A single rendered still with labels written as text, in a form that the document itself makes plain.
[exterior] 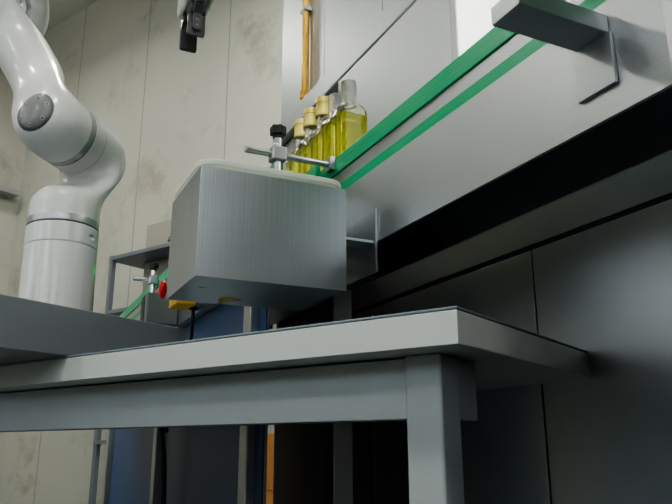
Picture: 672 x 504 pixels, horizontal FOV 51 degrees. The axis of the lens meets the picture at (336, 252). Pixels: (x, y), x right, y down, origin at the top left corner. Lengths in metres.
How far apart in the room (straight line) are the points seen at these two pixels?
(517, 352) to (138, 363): 0.46
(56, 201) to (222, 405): 0.55
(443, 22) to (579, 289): 0.60
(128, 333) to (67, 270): 0.19
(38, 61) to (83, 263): 0.41
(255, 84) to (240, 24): 0.72
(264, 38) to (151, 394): 5.82
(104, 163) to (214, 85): 5.53
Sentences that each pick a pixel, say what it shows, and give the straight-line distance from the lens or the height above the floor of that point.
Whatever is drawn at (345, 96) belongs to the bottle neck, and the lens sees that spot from 1.38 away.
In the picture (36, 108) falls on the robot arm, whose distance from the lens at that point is 1.31.
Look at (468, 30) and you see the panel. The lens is 1.32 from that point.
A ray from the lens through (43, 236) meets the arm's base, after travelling 1.27.
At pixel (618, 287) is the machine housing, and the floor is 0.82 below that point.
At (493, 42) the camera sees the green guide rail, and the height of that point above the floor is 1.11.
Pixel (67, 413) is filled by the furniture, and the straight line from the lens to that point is 1.12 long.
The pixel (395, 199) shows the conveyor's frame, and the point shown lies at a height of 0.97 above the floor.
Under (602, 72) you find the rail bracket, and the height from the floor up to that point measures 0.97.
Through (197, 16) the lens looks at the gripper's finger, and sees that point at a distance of 1.36.
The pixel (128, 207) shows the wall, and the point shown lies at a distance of 7.30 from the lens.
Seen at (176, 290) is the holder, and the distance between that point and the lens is 1.04.
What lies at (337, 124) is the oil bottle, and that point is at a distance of 1.35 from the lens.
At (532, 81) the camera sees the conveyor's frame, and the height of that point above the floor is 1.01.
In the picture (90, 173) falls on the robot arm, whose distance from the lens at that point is 1.38.
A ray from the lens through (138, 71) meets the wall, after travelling 7.92.
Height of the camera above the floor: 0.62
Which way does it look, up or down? 16 degrees up
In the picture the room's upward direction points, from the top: straight up
